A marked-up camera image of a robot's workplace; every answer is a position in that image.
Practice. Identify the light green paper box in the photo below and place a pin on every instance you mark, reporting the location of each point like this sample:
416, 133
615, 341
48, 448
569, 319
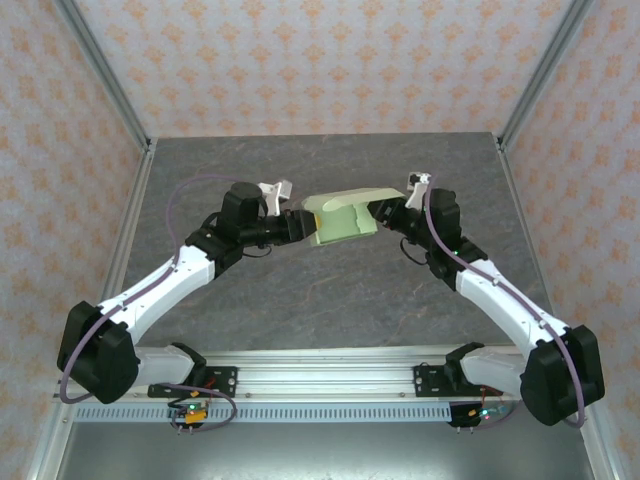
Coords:
340, 225

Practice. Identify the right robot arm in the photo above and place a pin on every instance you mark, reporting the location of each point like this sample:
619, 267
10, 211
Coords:
505, 305

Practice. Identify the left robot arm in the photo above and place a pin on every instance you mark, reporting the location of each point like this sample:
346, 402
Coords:
165, 280

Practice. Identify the aluminium mounting beam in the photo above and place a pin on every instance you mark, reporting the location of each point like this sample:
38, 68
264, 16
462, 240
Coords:
325, 375

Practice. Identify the grey metal sheet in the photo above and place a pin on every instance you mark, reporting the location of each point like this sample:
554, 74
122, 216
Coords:
325, 450

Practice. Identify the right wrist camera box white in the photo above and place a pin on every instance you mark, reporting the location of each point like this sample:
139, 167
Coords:
417, 192

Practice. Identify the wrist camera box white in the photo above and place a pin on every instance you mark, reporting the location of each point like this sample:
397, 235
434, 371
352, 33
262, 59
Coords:
277, 192
417, 192

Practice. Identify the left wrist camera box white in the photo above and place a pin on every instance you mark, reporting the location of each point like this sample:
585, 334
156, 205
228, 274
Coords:
277, 192

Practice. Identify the aluminium table side rail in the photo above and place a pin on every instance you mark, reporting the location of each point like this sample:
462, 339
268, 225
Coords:
518, 200
133, 220

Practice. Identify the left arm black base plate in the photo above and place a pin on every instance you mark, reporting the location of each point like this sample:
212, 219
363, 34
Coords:
225, 375

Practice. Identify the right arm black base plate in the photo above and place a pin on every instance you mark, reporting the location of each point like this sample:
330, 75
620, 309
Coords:
425, 380

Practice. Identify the aluminium frame post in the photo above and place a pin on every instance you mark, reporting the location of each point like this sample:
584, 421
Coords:
542, 75
106, 75

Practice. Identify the aluminium lower frame bar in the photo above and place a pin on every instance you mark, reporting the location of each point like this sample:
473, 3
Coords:
50, 440
602, 455

